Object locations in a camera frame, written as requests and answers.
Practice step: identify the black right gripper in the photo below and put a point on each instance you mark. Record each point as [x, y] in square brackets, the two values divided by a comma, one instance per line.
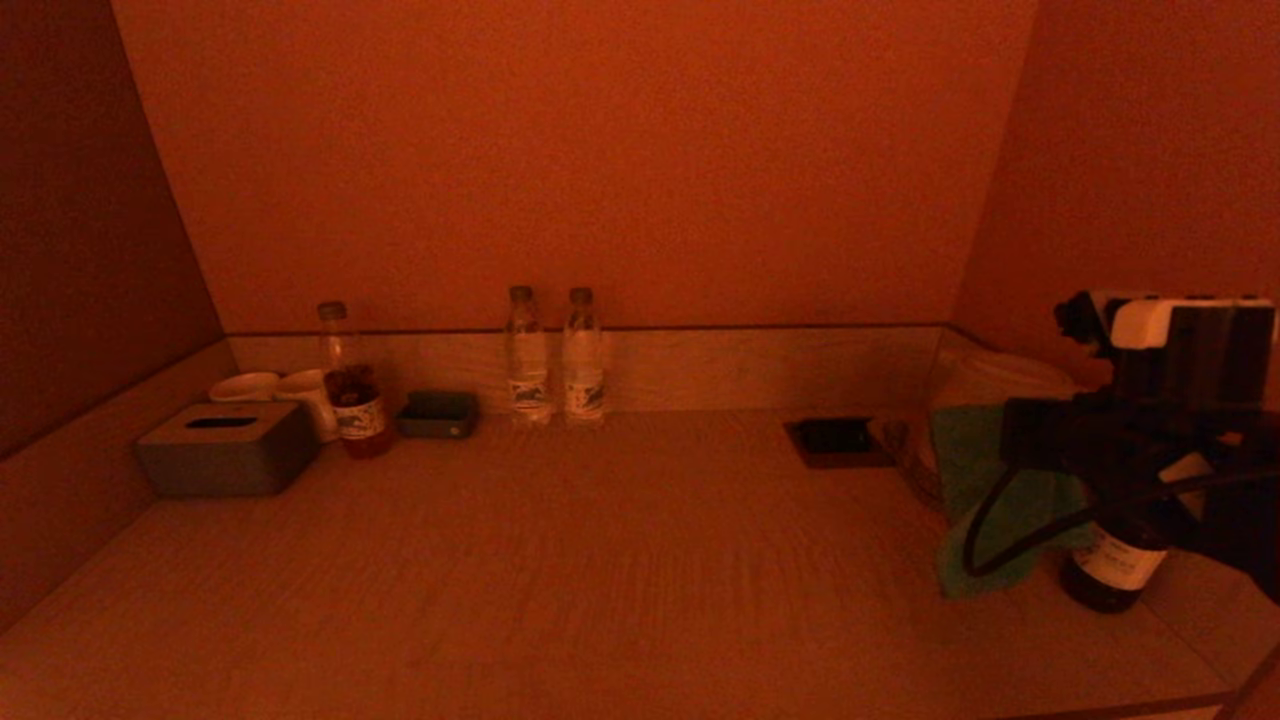
[1100, 440]

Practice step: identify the teal microfibre cloth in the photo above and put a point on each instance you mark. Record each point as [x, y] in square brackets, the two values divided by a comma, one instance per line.
[965, 450]

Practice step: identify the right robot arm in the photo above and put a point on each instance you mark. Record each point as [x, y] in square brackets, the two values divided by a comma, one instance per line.
[1240, 530]

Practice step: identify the cream electric kettle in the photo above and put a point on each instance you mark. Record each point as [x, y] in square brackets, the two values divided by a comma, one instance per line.
[985, 380]

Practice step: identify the dark tea bottle white label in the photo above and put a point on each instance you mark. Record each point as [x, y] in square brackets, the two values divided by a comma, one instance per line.
[1115, 570]

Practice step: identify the black pop-up power socket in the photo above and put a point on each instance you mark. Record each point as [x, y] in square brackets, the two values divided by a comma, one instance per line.
[835, 440]

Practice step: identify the clear water bottle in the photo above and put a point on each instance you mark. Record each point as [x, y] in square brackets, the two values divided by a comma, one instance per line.
[583, 370]
[527, 370]

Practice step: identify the small teal tray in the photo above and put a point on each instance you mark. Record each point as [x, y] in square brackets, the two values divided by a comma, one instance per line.
[437, 415]

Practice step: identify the amber tea bottle blue label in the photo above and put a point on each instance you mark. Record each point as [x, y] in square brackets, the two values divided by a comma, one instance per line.
[355, 415]

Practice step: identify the white ceramic mug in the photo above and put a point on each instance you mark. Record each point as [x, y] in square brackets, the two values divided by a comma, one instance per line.
[305, 395]
[240, 385]

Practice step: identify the teal tissue box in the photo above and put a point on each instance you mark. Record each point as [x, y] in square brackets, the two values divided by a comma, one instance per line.
[225, 455]

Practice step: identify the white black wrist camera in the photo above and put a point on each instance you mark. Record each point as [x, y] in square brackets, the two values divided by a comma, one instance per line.
[1170, 335]

